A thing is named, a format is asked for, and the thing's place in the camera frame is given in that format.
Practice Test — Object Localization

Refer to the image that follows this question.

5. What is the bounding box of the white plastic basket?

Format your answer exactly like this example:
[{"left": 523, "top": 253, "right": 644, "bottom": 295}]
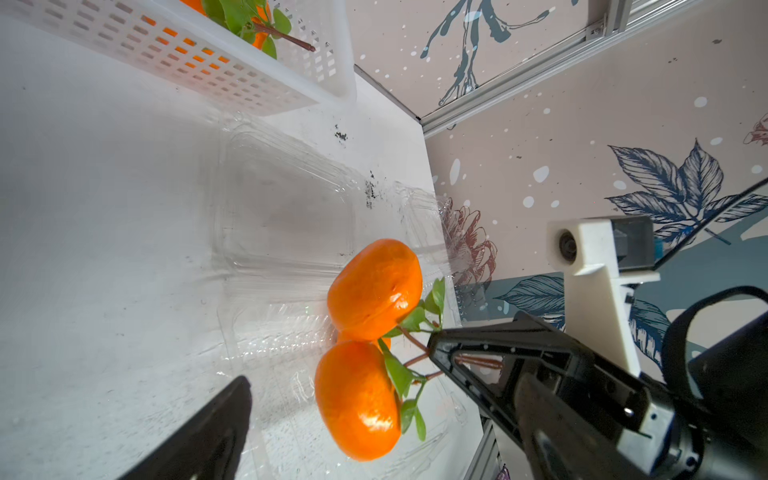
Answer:
[{"left": 1, "top": 1, "right": 357, "bottom": 116}]

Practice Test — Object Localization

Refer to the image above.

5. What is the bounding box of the clear clamshell three oranges branch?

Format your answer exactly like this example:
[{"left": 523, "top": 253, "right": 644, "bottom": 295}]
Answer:
[{"left": 213, "top": 123, "right": 481, "bottom": 479}]

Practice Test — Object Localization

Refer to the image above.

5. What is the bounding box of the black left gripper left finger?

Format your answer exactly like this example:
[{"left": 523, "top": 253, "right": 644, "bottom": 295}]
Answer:
[{"left": 122, "top": 376, "right": 252, "bottom": 480}]

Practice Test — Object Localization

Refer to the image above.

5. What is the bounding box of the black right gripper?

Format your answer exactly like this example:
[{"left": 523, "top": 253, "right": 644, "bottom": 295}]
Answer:
[{"left": 427, "top": 312, "right": 767, "bottom": 479}]

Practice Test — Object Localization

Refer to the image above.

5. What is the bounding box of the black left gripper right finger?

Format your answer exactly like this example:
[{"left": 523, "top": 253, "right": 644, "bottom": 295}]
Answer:
[{"left": 514, "top": 375, "right": 647, "bottom": 479}]

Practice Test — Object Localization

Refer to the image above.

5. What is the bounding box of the clear clamshell four oranges branch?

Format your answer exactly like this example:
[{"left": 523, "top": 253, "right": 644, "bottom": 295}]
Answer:
[{"left": 392, "top": 182, "right": 465, "bottom": 286}]

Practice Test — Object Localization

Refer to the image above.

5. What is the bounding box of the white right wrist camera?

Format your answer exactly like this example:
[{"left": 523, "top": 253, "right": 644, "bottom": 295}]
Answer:
[{"left": 546, "top": 216, "right": 660, "bottom": 377}]

